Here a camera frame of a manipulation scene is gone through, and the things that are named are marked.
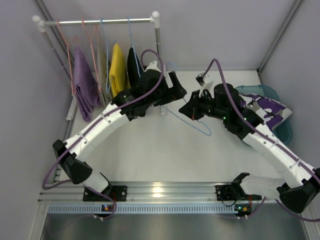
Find black trousers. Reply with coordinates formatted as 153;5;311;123
127;47;143;88

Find purple camouflage trousers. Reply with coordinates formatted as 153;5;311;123
239;93;292;131

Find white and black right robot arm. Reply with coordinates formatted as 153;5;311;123
179;83;320;214

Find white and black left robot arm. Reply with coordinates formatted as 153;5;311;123
53;69;187;195

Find yellow trousers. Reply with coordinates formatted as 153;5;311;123
109;43;131;98

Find grey trousers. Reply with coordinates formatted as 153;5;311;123
96;44;112;108

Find teal plastic bin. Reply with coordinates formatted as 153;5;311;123
236;85;292;145

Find white and metal clothes rack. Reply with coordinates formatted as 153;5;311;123
31;10;168;121

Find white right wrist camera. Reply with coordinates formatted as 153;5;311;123
195;72;214;97

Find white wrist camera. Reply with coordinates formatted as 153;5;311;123
144;60;161;72
195;72;214;97

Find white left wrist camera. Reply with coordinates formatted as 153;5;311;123
144;60;161;72

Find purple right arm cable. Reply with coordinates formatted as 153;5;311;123
203;58;320;223

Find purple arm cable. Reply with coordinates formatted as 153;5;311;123
203;58;320;223
41;48;165;221

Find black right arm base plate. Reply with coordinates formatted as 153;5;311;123
215;184;249;202

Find pink wire hanger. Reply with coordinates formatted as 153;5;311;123
56;19;79;96
81;18;102;93

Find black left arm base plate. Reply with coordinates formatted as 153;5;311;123
82;185;127;202

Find aluminium mounting rail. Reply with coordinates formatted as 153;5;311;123
37;182;262;217

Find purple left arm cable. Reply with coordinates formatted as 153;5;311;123
41;48;165;221

